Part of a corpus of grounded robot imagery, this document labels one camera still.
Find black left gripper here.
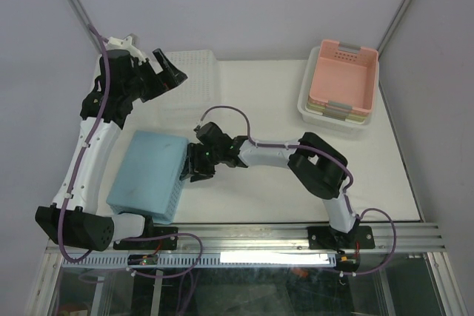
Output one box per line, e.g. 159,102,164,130
124,49,187,102

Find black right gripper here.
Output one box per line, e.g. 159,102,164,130
179,142,222,182

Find large white perforated basket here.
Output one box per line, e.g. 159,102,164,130
98,49,221,128

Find light blue perforated basket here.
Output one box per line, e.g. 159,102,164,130
107,131,189,225

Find pink perforated basket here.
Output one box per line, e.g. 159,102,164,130
308,39,378,116

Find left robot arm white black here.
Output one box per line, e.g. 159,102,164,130
35,48,187,252

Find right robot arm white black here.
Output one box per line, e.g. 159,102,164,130
180,122,359,249

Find small white perforated basket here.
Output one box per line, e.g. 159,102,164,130
296,46,378,140

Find yellow-green perforated basket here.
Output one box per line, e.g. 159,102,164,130
305,101,370,124

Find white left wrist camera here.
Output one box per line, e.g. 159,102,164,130
105,34,148,63

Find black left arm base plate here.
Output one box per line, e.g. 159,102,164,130
113,225,178,251

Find aluminium frame rail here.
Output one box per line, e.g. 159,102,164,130
25,60,460,316

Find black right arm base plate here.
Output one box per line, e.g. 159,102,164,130
307,225,375,252

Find white slotted cable duct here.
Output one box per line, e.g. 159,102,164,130
62,251,336,269

